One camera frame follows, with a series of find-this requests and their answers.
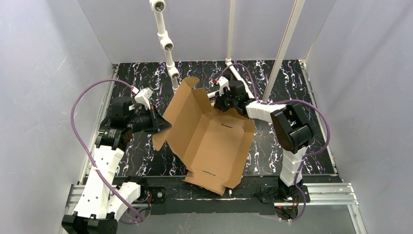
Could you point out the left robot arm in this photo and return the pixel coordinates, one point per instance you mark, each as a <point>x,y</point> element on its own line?
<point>101,206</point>

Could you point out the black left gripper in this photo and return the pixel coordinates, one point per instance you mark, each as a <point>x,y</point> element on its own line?
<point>155,121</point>

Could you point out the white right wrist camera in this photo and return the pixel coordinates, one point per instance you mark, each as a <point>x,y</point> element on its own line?
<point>223,84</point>

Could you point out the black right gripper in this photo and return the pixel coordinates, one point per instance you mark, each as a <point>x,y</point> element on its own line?
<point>221,101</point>

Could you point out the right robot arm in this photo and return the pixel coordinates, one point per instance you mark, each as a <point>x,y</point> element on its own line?
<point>292,130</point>

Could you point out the brown cardboard box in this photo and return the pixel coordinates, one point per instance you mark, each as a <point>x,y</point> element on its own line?
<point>213,145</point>

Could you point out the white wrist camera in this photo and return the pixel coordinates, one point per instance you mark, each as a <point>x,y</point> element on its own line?
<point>142,96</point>
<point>223,84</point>

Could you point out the white PVC pipe frame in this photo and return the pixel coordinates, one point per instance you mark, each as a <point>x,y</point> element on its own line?
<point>158,6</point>

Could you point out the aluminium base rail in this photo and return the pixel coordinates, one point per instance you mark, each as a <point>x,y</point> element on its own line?
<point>328,193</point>

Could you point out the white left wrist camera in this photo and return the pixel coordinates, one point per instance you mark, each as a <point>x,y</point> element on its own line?
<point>142,96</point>

